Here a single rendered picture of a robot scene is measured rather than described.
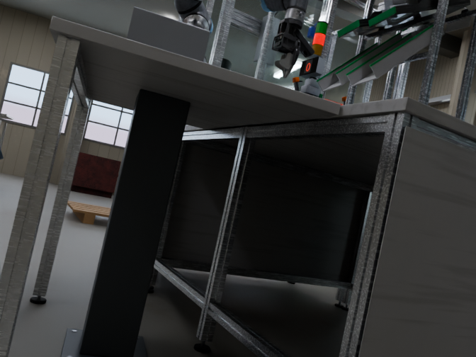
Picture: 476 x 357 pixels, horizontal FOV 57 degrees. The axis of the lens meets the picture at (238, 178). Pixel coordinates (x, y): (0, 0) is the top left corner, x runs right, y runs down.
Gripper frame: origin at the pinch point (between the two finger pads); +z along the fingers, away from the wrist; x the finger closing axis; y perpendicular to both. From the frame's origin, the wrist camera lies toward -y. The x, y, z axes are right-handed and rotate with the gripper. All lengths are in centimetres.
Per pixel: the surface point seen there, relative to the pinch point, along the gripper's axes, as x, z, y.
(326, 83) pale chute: 20.6, 4.9, -3.8
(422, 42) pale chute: 50, -7, -14
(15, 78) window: -879, -90, 111
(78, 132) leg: -40, 38, 64
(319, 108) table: 53, 23, 20
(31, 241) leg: 41, 68, 77
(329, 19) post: -17.5, -37.4, -26.1
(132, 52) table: 45, 23, 67
